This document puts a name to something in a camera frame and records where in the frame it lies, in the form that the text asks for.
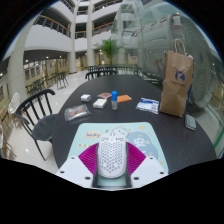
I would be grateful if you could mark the brown paper bag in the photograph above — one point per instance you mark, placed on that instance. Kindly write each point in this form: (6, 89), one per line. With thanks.
(176, 86)

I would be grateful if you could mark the white and blue packet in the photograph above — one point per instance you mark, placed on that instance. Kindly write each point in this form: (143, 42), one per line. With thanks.
(147, 105)

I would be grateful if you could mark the white perforated chair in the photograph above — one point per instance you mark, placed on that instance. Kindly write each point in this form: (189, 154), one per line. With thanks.
(14, 103)

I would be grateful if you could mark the white perforated computer mouse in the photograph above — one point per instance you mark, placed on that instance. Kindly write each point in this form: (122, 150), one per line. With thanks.
(111, 158)

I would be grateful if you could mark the green potted palm plant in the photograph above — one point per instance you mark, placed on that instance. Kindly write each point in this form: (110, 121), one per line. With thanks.
(109, 50)

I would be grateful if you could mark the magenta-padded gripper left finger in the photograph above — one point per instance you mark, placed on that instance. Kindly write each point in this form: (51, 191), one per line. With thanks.
(75, 168)

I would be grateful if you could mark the light teal printed mouse pad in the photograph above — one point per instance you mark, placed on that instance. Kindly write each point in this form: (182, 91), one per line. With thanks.
(140, 135)

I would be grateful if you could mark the group of dark chairs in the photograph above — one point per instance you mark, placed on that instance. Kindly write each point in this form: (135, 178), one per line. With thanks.
(43, 83)

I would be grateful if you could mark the small white box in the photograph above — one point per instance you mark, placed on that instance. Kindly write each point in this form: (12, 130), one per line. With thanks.
(85, 98)

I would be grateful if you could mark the black spindle-back chair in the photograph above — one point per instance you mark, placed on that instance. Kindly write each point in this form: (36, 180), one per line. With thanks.
(41, 128)

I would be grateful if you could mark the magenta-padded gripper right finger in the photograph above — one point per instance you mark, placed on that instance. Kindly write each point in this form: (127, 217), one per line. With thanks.
(146, 168)

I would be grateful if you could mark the clear plastic packet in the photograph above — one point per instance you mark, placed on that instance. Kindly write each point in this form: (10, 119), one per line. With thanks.
(77, 112)

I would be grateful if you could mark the white rectangular box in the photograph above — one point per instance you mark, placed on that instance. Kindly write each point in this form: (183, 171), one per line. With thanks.
(100, 103)

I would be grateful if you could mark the black chair with curved back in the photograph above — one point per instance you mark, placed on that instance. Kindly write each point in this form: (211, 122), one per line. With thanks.
(100, 72)

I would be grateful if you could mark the small blue-capped bottle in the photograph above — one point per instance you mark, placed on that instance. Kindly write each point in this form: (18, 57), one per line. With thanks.
(114, 100)

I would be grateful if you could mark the small grey flat device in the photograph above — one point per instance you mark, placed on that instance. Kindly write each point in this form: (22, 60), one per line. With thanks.
(190, 122)

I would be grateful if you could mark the brown flat packet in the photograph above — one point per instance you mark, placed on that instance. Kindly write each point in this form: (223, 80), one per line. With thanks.
(104, 95)

